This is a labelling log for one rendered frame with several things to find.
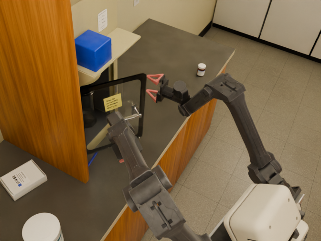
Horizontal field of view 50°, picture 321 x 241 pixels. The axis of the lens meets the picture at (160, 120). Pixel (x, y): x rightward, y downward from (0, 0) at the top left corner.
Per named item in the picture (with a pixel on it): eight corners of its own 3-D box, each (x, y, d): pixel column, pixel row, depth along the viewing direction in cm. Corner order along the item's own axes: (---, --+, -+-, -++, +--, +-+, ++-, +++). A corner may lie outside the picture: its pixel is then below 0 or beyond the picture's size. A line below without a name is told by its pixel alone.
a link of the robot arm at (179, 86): (184, 117, 159) (198, 107, 161) (184, 105, 148) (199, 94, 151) (168, 100, 163) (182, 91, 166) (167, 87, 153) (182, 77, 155)
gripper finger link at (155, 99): (150, 78, 169) (166, 85, 166) (149, 89, 174) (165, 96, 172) (143, 87, 165) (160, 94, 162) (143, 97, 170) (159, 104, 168)
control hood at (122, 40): (69, 87, 129) (67, 65, 122) (117, 47, 150) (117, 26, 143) (95, 98, 126) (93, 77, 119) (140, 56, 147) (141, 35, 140)
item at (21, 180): (0, 183, 152) (-2, 178, 149) (33, 164, 160) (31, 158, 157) (14, 201, 146) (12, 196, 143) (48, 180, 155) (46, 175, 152)
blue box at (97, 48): (72, 63, 123) (70, 41, 117) (90, 49, 130) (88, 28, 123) (96, 72, 121) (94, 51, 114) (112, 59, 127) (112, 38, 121)
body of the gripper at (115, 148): (111, 147, 130) (110, 138, 124) (135, 137, 133) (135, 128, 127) (118, 161, 127) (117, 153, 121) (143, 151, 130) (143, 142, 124)
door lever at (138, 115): (118, 115, 152) (118, 111, 150) (138, 110, 156) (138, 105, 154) (123, 124, 149) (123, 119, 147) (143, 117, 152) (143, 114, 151)
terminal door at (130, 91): (82, 155, 160) (74, 90, 131) (141, 136, 171) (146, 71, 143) (82, 156, 159) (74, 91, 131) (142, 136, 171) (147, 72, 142)
